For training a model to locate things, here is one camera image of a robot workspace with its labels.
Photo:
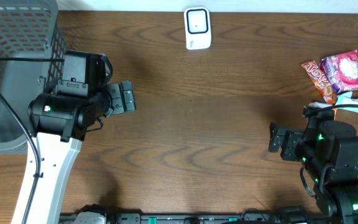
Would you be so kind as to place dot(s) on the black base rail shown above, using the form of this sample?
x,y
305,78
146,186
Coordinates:
x,y
252,216

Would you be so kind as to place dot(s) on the orange Kleenex tissue pack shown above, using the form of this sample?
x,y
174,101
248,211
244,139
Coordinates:
x,y
317,106

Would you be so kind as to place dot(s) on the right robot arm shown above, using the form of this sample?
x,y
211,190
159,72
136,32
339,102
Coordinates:
x,y
328,152

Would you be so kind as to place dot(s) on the red snack bar wrapper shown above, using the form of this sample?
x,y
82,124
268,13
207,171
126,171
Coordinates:
x,y
320,81

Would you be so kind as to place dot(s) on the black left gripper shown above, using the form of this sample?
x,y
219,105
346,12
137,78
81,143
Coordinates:
x,y
115,98

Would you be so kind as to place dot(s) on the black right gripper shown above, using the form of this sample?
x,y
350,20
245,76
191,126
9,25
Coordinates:
x,y
288,144

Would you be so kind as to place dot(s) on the red purple pad packet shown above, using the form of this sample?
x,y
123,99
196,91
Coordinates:
x,y
341,71

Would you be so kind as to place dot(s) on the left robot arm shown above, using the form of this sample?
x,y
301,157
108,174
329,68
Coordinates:
x,y
59,119

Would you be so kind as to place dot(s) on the grey plastic mesh basket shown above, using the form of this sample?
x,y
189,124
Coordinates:
x,y
31,50

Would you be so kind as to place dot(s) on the white barcode scanner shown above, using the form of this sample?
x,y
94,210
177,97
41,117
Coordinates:
x,y
197,28

